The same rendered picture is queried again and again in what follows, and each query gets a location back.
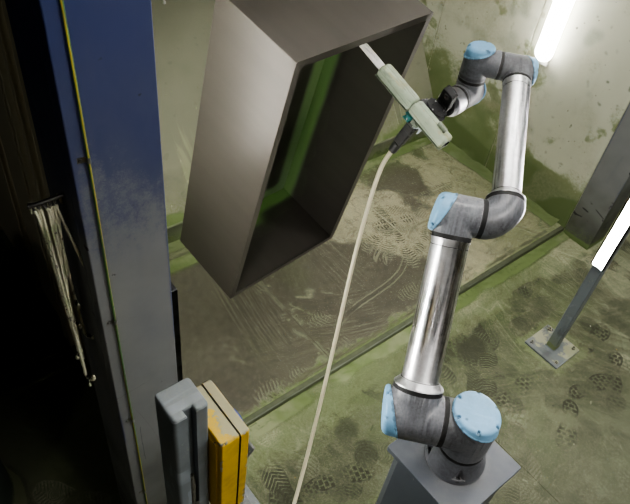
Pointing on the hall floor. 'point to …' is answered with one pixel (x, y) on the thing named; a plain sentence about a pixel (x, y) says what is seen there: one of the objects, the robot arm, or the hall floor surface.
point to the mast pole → (575, 307)
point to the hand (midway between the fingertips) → (414, 120)
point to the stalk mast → (184, 442)
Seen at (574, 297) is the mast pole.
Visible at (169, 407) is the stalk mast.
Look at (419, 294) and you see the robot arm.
